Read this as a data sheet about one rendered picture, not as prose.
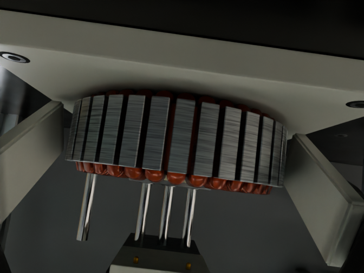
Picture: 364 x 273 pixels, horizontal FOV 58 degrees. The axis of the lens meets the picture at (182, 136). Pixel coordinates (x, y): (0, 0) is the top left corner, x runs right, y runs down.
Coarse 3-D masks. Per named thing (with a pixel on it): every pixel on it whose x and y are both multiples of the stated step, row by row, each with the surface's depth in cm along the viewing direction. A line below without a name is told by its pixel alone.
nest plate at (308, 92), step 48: (0, 48) 11; (48, 48) 10; (96, 48) 11; (144, 48) 11; (192, 48) 11; (240, 48) 11; (48, 96) 18; (240, 96) 13; (288, 96) 12; (336, 96) 11
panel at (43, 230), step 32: (64, 128) 43; (64, 160) 42; (32, 192) 41; (64, 192) 42; (96, 192) 42; (128, 192) 42; (160, 192) 42; (224, 192) 42; (32, 224) 41; (64, 224) 41; (96, 224) 41; (128, 224) 41; (224, 224) 42; (256, 224) 42; (288, 224) 42; (32, 256) 40; (64, 256) 41; (96, 256) 41; (224, 256) 42; (256, 256) 42; (288, 256) 42; (320, 256) 42
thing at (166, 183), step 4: (132, 180) 29; (136, 180) 29; (140, 180) 29; (144, 180) 29; (148, 180) 29; (164, 184) 29; (168, 184) 29; (172, 184) 29; (180, 184) 29; (184, 184) 30; (192, 188) 31; (196, 188) 30; (200, 188) 30; (204, 188) 30; (208, 188) 30
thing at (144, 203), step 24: (144, 192) 31; (168, 192) 31; (192, 192) 31; (144, 216) 31; (168, 216) 31; (192, 216) 31; (144, 240) 31; (168, 240) 34; (192, 240) 35; (120, 264) 19; (144, 264) 20; (168, 264) 20; (192, 264) 21
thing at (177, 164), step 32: (96, 96) 14; (128, 96) 13; (160, 96) 12; (192, 96) 13; (96, 128) 13; (128, 128) 13; (160, 128) 12; (192, 128) 13; (224, 128) 13; (256, 128) 13; (96, 160) 13; (128, 160) 12; (160, 160) 12; (192, 160) 13; (224, 160) 12; (256, 160) 13; (256, 192) 14
